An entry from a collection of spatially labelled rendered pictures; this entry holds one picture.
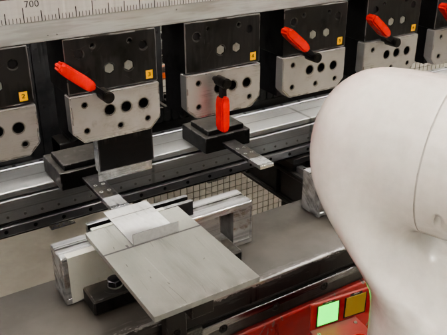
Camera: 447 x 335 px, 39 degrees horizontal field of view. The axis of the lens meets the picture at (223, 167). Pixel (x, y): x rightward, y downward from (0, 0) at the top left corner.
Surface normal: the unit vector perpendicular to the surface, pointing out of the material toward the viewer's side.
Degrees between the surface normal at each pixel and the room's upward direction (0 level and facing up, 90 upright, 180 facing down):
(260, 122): 0
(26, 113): 90
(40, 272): 0
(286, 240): 0
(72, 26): 90
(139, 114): 90
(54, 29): 90
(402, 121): 53
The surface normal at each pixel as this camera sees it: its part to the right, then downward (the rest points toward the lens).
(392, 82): -0.25, -0.73
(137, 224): 0.00, -0.90
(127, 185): 0.54, 0.36
